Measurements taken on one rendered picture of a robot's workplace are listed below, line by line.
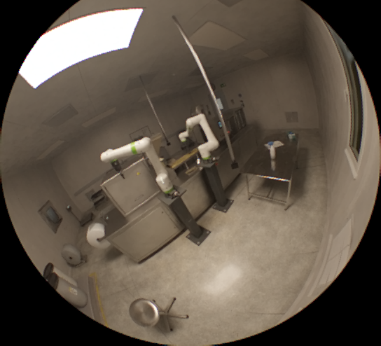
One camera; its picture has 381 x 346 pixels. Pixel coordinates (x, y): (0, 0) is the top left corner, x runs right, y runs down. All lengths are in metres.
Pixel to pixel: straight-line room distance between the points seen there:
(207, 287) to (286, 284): 0.89
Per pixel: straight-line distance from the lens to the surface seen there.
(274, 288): 1.66
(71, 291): 2.62
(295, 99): 4.95
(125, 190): 1.64
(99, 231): 2.07
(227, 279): 1.66
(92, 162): 5.54
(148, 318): 1.49
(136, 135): 5.50
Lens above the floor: 1.63
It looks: 19 degrees down
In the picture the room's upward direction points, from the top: 23 degrees counter-clockwise
